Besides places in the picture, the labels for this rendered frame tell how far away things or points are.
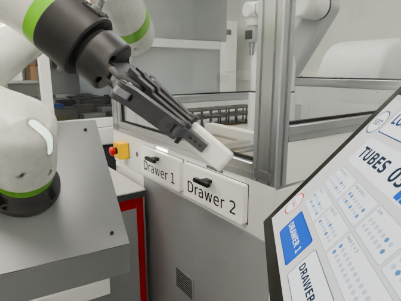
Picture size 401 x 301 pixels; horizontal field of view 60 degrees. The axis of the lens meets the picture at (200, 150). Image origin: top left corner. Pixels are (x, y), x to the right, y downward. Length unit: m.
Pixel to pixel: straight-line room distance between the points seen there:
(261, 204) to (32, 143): 0.54
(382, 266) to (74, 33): 0.41
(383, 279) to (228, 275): 0.80
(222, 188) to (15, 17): 0.66
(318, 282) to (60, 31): 0.41
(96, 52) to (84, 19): 0.04
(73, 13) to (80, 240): 0.50
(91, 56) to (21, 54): 0.39
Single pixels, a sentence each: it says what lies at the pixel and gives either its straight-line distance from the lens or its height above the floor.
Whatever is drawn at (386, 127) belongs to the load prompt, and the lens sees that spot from 0.53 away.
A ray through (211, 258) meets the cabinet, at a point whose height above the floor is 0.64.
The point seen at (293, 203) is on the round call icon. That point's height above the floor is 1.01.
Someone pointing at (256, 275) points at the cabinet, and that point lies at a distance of 0.99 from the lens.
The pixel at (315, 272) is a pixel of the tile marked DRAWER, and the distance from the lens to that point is 0.40.
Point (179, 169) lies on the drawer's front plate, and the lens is 1.15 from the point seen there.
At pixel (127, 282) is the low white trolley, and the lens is 1.55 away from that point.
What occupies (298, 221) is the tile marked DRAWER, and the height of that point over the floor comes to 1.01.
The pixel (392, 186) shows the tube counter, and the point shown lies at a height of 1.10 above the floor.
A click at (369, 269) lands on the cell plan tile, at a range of 0.34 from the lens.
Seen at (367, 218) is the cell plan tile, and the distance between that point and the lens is 0.40.
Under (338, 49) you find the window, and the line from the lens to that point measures 0.99.
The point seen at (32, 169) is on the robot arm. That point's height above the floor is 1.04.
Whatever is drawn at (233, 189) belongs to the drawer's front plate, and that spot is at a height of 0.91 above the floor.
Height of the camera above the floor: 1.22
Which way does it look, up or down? 13 degrees down
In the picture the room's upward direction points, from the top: straight up
